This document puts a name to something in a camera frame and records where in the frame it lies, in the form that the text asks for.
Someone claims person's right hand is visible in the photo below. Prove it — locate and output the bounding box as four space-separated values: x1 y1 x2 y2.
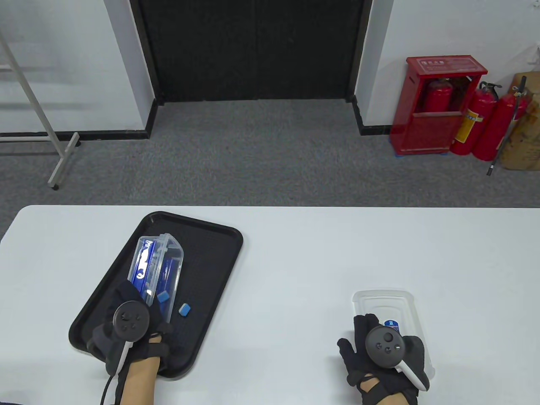
337 313 430 405

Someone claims person's left hand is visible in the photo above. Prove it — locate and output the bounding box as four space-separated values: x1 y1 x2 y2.
86 281 174 376

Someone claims black white controller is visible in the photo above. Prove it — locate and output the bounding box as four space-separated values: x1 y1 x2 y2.
365 326 427 391
105 300 150 375

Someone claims pile of blue mahjong tiles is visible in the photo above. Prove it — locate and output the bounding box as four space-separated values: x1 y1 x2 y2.
156 291 191 317

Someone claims clear plastic lid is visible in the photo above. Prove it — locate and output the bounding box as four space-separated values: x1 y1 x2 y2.
352 290 435 380

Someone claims clear box with blue latches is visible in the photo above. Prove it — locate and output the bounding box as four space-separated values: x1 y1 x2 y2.
128 233 184 323

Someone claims black plastic tray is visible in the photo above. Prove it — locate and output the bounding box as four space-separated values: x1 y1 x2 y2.
68 211 244 381

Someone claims person's left forearm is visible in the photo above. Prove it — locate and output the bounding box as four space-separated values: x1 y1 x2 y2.
122 356 160 405

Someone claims red fire extinguisher cabinet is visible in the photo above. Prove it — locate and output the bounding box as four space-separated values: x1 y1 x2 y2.
390 55 489 156

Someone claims red fire extinguisher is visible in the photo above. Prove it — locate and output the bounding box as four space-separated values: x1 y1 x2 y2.
424 78 454 113
472 86 528 162

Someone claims brown cardboard box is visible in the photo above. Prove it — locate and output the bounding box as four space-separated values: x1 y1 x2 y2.
498 71 540 171

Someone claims red extinguisher with yellow label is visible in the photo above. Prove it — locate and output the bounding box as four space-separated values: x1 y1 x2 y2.
449 81 502 156

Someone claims black door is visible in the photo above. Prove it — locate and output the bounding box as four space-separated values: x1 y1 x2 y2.
129 0 374 104

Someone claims black cable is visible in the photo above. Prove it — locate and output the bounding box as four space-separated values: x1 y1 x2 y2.
99 373 123 405

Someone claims white metal stand frame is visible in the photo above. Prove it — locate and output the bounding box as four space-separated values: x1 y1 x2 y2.
0 32 81 190

